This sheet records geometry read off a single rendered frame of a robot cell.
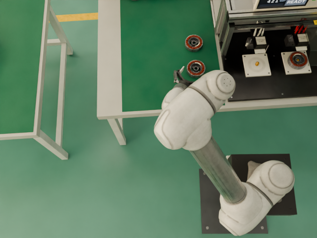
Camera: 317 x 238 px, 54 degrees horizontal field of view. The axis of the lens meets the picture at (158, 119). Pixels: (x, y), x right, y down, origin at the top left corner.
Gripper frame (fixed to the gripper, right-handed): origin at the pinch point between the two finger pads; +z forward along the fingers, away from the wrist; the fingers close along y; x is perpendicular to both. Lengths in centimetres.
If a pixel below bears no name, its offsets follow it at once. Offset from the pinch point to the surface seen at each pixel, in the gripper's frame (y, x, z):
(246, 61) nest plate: 26.2, 9.8, 19.9
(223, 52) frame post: 11.4, 11.4, 16.9
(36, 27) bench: -109, -9, -6
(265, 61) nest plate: 36.7, 12.1, 23.8
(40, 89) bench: -81, -28, -38
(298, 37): 48, 31, 28
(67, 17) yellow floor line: -146, -45, 81
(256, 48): 28.6, 20.5, 17.3
